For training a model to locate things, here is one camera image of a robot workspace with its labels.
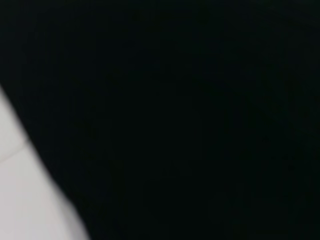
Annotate black t-shirt with white print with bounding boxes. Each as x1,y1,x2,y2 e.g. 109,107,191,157
0,0,320,240

